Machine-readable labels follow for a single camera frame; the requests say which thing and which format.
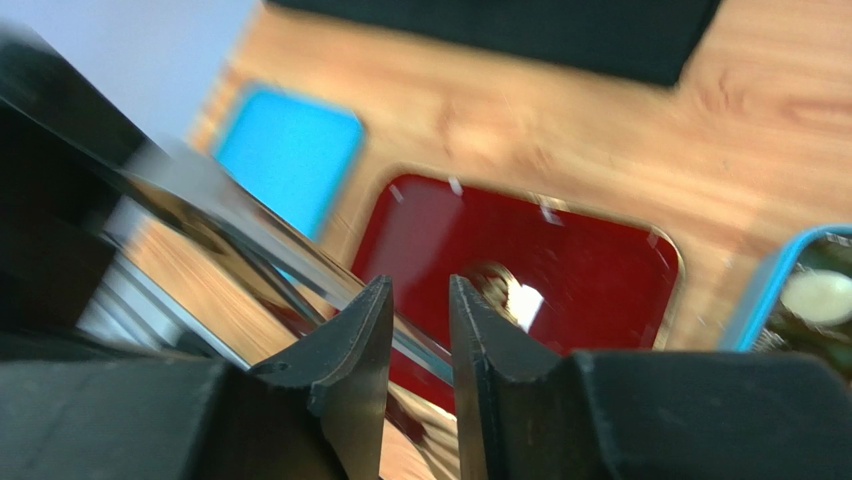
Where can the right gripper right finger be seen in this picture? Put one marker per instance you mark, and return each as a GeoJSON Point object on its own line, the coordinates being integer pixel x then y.
{"type": "Point", "coordinates": [526, 412]}

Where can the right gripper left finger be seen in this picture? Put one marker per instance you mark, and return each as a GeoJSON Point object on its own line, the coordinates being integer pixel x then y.
{"type": "Point", "coordinates": [72, 408]}

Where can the red chocolate tray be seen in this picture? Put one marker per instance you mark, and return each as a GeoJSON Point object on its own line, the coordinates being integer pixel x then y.
{"type": "Point", "coordinates": [569, 276]}

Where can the metal tongs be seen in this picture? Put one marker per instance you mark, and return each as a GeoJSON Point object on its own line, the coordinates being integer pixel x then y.
{"type": "Point", "coordinates": [69, 156]}

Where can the white round swirl chocolate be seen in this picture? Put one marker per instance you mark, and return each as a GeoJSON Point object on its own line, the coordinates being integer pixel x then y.
{"type": "Point", "coordinates": [820, 297]}

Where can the blue tin lid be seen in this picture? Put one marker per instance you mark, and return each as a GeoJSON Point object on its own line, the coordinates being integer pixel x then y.
{"type": "Point", "coordinates": [290, 151]}

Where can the blue tin box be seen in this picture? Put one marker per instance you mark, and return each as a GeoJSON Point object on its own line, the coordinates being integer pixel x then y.
{"type": "Point", "coordinates": [760, 323]}

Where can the black placemat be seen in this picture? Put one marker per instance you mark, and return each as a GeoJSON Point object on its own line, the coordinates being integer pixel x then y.
{"type": "Point", "coordinates": [643, 40]}

